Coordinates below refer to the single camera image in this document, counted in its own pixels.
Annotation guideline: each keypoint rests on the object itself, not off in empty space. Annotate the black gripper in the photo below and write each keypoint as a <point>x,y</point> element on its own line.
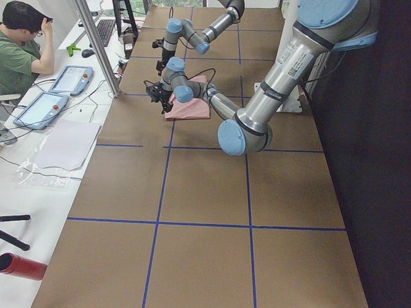
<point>166,97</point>
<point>161,63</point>

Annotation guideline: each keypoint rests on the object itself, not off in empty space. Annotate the pink printed t-shirt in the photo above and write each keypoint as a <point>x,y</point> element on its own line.
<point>186,106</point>

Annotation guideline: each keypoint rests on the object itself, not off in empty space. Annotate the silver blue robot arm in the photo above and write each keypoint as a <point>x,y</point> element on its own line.
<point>177,29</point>
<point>320,27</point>

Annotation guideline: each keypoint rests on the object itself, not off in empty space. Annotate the black power adapter box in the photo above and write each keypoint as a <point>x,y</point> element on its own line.
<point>128,44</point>

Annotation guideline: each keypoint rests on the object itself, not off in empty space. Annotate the black computer keyboard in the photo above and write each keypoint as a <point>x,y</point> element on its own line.
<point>105,28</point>

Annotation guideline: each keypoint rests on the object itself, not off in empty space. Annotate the black computer mouse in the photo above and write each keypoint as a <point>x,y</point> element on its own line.
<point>86,53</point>

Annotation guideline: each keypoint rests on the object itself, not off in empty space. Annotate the upper blue teach pendant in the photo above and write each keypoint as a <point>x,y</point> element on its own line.
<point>73,79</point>

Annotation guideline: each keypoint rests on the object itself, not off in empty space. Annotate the blue teach pendant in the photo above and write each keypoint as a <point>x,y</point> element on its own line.
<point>41,111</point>
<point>73,79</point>

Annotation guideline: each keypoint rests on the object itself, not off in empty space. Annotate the green plastic clamp tool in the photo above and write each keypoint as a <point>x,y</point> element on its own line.
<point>72,48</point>

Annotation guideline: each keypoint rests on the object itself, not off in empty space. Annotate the white paper sheet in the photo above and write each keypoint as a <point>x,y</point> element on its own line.
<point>67,144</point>

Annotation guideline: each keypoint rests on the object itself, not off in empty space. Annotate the lower blue teach pendant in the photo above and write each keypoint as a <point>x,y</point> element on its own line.
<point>41,111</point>

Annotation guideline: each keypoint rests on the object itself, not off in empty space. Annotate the person in green shirt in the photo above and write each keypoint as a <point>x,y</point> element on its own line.
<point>26,47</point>

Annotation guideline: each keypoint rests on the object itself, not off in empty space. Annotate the clear plastic bag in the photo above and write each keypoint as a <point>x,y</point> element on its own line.
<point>29,174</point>

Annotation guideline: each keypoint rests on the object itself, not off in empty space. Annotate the red cylindrical bottle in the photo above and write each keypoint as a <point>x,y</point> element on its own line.
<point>15,265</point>

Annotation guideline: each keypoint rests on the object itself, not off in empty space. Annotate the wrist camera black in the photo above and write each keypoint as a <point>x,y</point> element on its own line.
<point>155,92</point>
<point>158,43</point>

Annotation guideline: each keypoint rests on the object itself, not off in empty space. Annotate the aluminium frame post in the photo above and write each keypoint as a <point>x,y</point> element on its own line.
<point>92,33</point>

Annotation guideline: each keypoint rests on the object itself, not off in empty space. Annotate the black camera tripod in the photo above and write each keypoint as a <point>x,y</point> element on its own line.
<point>13,233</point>

